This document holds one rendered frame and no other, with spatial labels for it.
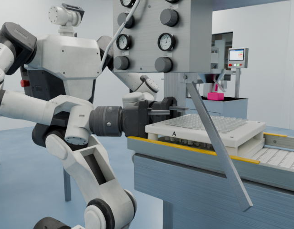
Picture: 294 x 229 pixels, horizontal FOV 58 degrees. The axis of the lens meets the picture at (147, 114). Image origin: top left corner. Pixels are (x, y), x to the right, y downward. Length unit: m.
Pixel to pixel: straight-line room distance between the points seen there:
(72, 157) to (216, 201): 0.61
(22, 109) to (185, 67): 0.43
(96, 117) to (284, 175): 0.47
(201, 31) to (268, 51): 5.33
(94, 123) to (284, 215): 0.49
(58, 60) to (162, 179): 0.58
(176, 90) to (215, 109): 2.28
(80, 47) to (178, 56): 0.58
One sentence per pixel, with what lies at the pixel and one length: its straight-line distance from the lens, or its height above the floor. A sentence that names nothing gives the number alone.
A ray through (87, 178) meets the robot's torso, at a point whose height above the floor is 0.70.
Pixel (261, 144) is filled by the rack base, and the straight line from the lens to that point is 0.79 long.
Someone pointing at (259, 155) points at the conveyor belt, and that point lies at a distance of 0.74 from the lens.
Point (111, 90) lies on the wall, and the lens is 6.58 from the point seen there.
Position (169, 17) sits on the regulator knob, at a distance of 0.56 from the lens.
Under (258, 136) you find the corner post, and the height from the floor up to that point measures 0.92.
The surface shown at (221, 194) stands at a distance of 0.61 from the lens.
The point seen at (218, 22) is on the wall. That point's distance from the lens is 6.60.
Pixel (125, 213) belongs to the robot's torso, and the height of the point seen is 0.58.
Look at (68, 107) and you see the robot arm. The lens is 0.81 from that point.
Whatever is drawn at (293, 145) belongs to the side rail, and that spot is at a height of 0.90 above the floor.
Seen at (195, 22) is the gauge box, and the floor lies 1.20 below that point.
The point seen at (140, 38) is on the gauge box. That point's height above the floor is 1.17.
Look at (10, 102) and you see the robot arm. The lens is 0.76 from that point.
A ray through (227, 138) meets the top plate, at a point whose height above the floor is 0.96.
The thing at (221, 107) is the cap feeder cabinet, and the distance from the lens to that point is 3.16.
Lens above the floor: 1.10
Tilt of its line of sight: 9 degrees down
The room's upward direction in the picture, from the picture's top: straight up
